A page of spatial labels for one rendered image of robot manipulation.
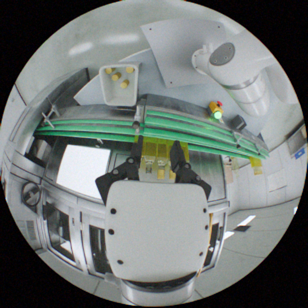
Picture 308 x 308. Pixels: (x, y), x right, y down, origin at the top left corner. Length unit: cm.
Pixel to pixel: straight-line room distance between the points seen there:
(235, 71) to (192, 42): 31
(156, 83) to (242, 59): 45
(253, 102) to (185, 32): 34
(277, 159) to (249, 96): 584
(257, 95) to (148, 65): 43
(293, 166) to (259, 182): 231
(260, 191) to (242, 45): 621
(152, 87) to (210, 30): 42
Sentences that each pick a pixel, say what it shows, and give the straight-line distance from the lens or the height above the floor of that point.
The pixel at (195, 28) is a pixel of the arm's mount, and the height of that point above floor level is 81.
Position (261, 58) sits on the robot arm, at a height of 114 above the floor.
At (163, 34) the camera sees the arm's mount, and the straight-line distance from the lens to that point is 43.
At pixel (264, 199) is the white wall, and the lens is 626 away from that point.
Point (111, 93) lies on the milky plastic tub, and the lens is 58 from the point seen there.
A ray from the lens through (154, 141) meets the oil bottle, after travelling 47.
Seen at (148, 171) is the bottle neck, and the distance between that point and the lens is 42.
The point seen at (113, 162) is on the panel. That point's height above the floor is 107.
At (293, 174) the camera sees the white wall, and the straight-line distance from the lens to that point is 595.
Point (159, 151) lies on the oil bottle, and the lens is 45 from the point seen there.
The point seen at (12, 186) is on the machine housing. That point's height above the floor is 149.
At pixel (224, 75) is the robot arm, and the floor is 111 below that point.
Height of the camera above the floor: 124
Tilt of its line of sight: 26 degrees down
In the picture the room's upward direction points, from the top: 176 degrees counter-clockwise
